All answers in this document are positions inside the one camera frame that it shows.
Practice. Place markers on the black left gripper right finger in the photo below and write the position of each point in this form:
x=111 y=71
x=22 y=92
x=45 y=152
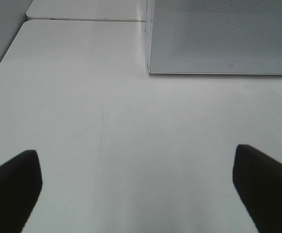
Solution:
x=257 y=179

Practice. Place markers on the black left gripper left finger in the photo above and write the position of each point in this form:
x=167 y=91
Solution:
x=20 y=187

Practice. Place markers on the white microwave door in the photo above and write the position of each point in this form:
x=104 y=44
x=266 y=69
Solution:
x=216 y=37

